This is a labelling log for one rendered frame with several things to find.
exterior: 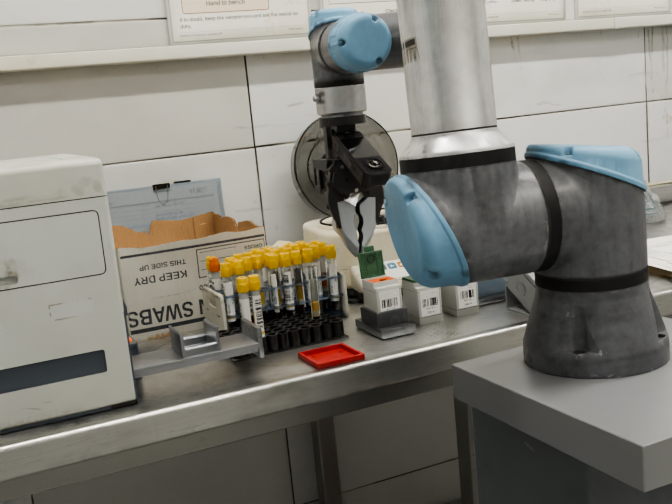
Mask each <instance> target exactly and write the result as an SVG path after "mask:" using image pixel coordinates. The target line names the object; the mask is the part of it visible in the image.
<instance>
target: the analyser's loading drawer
mask: <svg viewBox="0 0 672 504"><path fill-rule="evenodd" d="M203 324H204V332H205V333H202V334H197V335H192V336H187V337H183V335H182V334H181V333H179V332H178V331H177V330H176V329H174V328H173V327H172V326H170V325H169V326H168V327H169V332H170V339H171V347H172V348H167V349H162V350H157V351H152V352H148V353H143V354H138V355H133V356H132V361H133V368H134V375H135V378H139V377H144V376H148V375H153V374H157V373H162V372H167V371H171V370H176V369H180V368H185V367H190V366H194V365H199V364H203V363H208V362H213V361H217V360H222V359H226V358H231V357H235V356H240V355H245V354H249V353H254V354H255V355H257V356H258V357H259V358H263V357H264V348H263V339H262V330H261V327H259V326H258V325H256V324H254V323H252V322H251V321H249V320H247V319H246V318H242V319H241V327H242V333H239V334H235V335H230V336H225V337H220V338H219V329H218V328H219V327H218V326H217V325H215V324H214V323H212V322H210V321H209V320H207V319H206V318H204V320H203Z"/></svg>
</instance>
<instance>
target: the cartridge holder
mask: <svg viewBox="0 0 672 504"><path fill-rule="evenodd" d="M360 309H361V318H357V319H355V323H356V327H358V328H359V329H361V330H364V331H366V332H368V333H370V334H373V335H375V336H377V337H379V338H380V339H382V340H386V339H391V338H392V337H396V336H401V335H409V334H414V332H416V324H414V323H411V322H409V321H408V314H407V307H405V306H403V307H402V308H397V309H392V310H387V311H382V312H376V311H373V310H371V309H369V308H366V307H364V306H361V307H360Z"/></svg>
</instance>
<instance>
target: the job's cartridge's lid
mask: <svg viewBox="0 0 672 504"><path fill-rule="evenodd" d="M357 255H358V261H359V268H360V275H361V279H366V278H372V277H378V276H382V275H385V268H384V261H383V254H382V250H376V251H374V246H367V247H364V253H358V254H357Z"/></svg>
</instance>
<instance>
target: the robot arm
mask: <svg viewBox="0 0 672 504"><path fill-rule="evenodd" d="M485 2H486V0H396V4H397V12H390V13H378V14H371V13H366V12H357V11H356V10H355V9H354V8H351V7H339V8H328V9H321V10H317V11H314V12H312V13H311V14H310V15H309V18H308V24H309V32H308V40H309V41H310V51H311V61H312V71H313V81H314V88H316V89H315V96H313V102H316V109H317V115H319V116H321V118H318V120H319V128H323V133H324V143H325V154H326V155H322V158H318V159H312V162H313V172H314V182H315V192H317V193H321V195H322V196H324V199H325V204H326V207H327V210H328V211H329V213H330V215H331V216H332V227H333V230H334V231H335V232H336V233H337V234H338V235H339V236H340V237H341V239H342V241H343V242H344V244H345V246H346V248H347V249H348V250H349V251H350V252H351V253H352V254H353V255H354V256H355V257H358V255H357V254H358V253H364V247H367V246H368V245H369V243H370V241H371V238H372V236H373V233H374V230H375V227H376V224H377V222H378V220H379V216H380V212H381V209H382V205H383V200H384V196H385V200H384V208H385V215H386V221H387V225H388V229H389V233H390V236H391V239H392V242H393V245H394V248H395V250H396V253H397V255H398V257H399V259H400V261H401V263H402V265H403V267H404V268H405V270H406V271H407V273H408V274H409V275H410V276H411V278H412V279H413V280H415V281H416V282H417V283H419V284H420V285H422V286H425V287H429V288H436V287H445V286H453V285H456V286H460V287H462V286H467V285H468V284H469V283H474V282H480V281H486V280H492V279H498V278H504V277H510V276H516V275H522V274H528V273H533V272H534V276H535V295H534V299H533V302H532V306H531V310H530V314H529V318H528V322H527V325H526V329H525V334H524V337H523V354H524V361H525V363H526V364H527V365H528V366H529V367H531V368H532V369H534V370H536V371H539V372H542V373H545V374H549V375H553V376H559V377H565V378H575V379H611V378H622V377H629V376H634V375H639V374H643V373H647V372H650V371H653V370H656V369H658V368H660V367H662V366H663V365H665V364H666V363H667V362H668V361H669V359H670V341H669V335H668V332H667V330H666V327H665V324H664V322H663V319H662V317H661V314H660V312H659V309H658V307H657V304H656V302H655V299H654V297H653V294H652V292H651V289H650V286H649V272H648V250H647V229H646V207H645V192H646V191H647V186H646V185H645V184H644V176H643V165H642V159H641V156H640V155H639V153H638V152H637V151H636V150H635V149H633V148H631V147H627V146H612V145H577V144H530V145H528V146H527V147H526V152H525V153H524V158H525V159H526V160H520V161H517V159H516V151H515V143H514V142H513V141H511V140H510V139H509V138H508V137H506V136H505V135H504V134H503V133H501V132H500V130H499V128H498V127H497V117H496V107H495V97H494V87H493V77H492V67H491V58H490V48H489V38H488V28H487V18H486V8H485ZM402 67H404V75H405V84H406V93H407V102H408V111H409V120H410V128H411V137H412V138H411V140H410V143H409V144H408V146H407V147H406V148H405V150H404V151H403V152H402V153H401V155H400V156H399V167H400V175H395V176H394V177H393V178H391V179H390V176H391V172H392V169H391V167H390V166H389V165H388V164H387V163H386V161H385V160H384V159H383V158H382V157H381V156H380V154H379V153H378V152H377V151H376V150H375V149H374V147H373V146H372V145H371V144H370V143H369V141H368V140H367V139H366V138H365V137H364V136H363V134H362V133H361V132H360V131H355V130H356V127H355V124H360V123H366V114H363V112H364V111H366V110H367V103H366V91H365V84H364V72H368V71H373V70H383V69H392V68H402ZM359 84H362V85H359ZM338 86H339V87H338ZM317 88H320V89H317ZM316 169H318V177H319V185H317V176H316ZM382 185H386V186H385V190H384V193H383V187H382ZM352 193H360V195H359V196H358V202H357V203H356V213H355V207H354V205H352V204H351V203H349V202H347V201H344V199H348V198H349V196H350V194H352ZM357 231H358V233H359V238H358V240H357Z"/></svg>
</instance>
